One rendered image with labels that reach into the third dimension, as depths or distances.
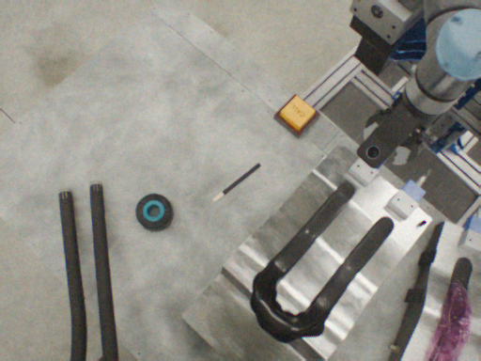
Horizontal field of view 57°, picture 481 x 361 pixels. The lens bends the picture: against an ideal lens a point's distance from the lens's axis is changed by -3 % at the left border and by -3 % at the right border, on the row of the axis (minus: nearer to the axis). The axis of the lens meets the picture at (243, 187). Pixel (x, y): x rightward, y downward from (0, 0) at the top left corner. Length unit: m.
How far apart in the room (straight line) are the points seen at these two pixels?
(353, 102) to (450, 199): 0.53
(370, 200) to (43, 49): 1.77
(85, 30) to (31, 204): 1.35
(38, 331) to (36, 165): 0.93
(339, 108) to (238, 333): 1.13
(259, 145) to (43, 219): 0.53
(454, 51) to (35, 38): 2.06
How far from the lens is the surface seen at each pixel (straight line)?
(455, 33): 0.61
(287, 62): 2.16
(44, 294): 1.95
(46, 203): 1.12
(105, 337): 0.92
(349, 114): 1.84
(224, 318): 0.94
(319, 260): 0.93
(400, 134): 0.75
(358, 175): 0.98
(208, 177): 1.06
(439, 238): 1.07
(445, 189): 1.85
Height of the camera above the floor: 1.80
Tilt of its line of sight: 73 degrees down
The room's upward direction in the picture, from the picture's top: 5 degrees clockwise
